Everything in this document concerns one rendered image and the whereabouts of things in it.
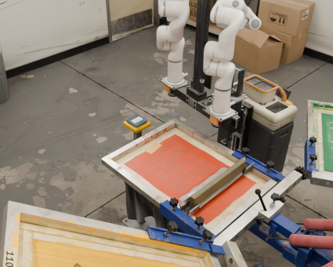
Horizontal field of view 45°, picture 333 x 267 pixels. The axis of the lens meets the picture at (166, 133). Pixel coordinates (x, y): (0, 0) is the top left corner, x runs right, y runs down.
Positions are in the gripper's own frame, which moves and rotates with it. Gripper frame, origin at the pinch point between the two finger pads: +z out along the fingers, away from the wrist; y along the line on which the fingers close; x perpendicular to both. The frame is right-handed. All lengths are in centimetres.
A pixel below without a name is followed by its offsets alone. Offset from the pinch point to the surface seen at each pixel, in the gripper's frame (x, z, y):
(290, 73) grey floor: -45, 242, 126
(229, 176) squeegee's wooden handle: -76, -80, -5
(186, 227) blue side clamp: -95, -106, -25
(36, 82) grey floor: -117, 223, -186
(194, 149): -77, -48, -21
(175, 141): -76, -40, -32
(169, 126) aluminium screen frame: -71, -30, -36
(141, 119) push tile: -72, -21, -54
